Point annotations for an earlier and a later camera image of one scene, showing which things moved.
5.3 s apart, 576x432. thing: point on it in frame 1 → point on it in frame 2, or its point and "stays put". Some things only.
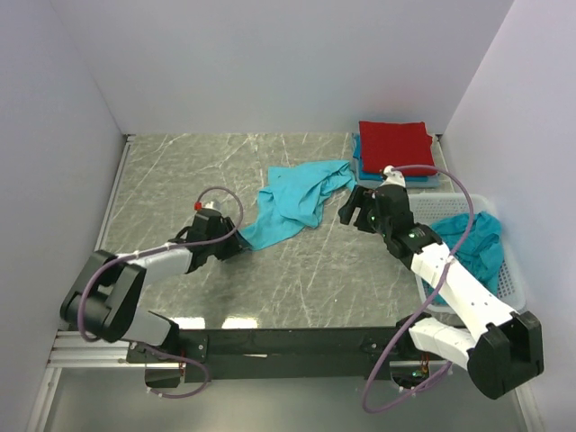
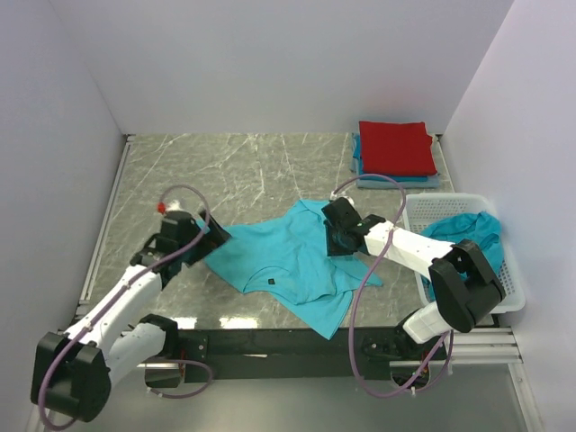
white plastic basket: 510,287 stays put
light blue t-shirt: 292,200 → 286,260
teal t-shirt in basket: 481,255 stays put
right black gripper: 363,197 → 332,248
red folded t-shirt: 393,144 stays put
